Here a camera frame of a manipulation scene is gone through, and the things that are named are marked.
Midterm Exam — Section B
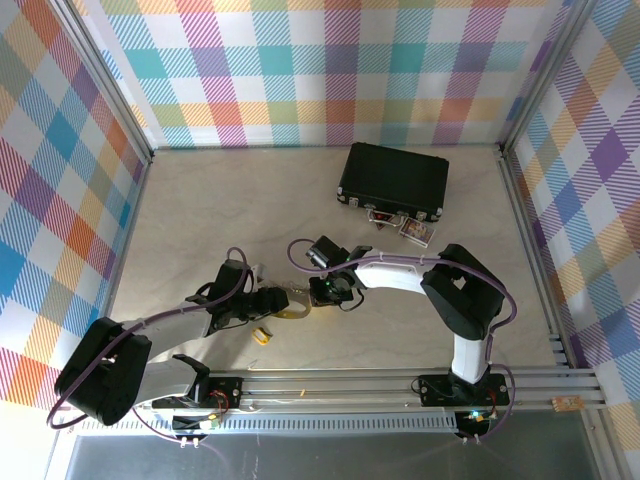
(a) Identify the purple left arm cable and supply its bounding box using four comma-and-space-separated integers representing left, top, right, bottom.
46, 246, 251, 431

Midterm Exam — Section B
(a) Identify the aluminium corner post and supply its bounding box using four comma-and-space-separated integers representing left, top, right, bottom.
49, 0, 154, 164
497, 0, 601, 156

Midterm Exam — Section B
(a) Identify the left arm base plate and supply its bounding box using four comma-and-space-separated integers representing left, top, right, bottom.
197, 375, 245, 409

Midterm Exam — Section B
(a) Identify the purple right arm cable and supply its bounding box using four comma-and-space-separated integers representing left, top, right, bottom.
287, 238, 519, 444

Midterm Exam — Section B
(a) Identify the small playing card box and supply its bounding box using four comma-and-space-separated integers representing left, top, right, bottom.
398, 217, 435, 246

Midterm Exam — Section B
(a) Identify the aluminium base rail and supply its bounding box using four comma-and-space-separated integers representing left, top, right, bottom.
209, 368, 606, 412

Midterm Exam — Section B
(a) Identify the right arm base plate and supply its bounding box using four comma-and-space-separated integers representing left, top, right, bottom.
418, 373, 511, 406

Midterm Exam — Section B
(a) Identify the grey slotted cable duct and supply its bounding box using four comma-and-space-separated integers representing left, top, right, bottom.
172, 412, 459, 434

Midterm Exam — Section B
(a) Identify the black hard case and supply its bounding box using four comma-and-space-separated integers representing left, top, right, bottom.
335, 141, 450, 225

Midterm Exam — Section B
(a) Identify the aluminium side rail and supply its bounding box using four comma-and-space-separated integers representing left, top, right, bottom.
102, 154, 154, 321
494, 147, 576, 369

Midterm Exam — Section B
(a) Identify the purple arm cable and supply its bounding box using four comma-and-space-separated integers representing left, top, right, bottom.
46, 246, 251, 431
287, 238, 519, 444

